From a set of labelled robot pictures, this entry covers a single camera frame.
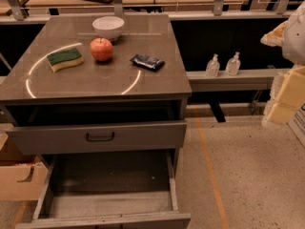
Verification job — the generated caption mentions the wooden background desk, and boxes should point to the wooden background desk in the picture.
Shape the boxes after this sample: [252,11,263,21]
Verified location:
[26,0,249,8]

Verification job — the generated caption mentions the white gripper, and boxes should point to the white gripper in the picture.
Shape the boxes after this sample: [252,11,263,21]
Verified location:
[260,1,305,127]

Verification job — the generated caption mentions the clear sanitizer bottle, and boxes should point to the clear sanitizer bottle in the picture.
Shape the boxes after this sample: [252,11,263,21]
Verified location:
[206,53,220,77]
[226,52,241,75]

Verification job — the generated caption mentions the grey drawer cabinet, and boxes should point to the grey drawer cabinet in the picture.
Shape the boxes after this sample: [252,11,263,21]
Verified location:
[0,13,193,229]

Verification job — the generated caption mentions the grey upper drawer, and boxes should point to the grey upper drawer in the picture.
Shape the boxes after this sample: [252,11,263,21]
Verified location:
[7,100,187,155]

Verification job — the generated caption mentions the grey open middle drawer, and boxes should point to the grey open middle drawer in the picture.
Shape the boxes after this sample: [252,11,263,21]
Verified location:
[16,150,191,229]

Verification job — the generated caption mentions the clear sanitizer bottle left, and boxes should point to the clear sanitizer bottle left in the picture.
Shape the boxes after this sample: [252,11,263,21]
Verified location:
[206,53,220,77]

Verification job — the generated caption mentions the green and yellow sponge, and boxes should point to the green and yellow sponge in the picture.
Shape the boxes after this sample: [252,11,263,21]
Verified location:
[47,48,84,73]

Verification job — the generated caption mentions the clear sanitizer bottle right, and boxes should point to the clear sanitizer bottle right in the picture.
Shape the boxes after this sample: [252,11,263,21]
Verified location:
[226,52,241,75]

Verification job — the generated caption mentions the white bowl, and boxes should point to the white bowl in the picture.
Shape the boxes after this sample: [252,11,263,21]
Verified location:
[92,16,125,40]

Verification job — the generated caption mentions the cardboard box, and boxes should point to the cardboard box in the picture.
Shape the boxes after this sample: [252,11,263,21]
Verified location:
[0,135,48,201]

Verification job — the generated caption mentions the grey metal rail shelf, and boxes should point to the grey metal rail shelf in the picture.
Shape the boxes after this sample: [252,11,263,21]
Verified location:
[187,69,288,93]

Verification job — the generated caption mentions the white printed sign box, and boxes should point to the white printed sign box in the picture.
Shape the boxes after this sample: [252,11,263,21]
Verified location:
[289,104,305,147]

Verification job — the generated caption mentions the red apple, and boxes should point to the red apple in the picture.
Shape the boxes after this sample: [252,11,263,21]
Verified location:
[90,38,113,62]

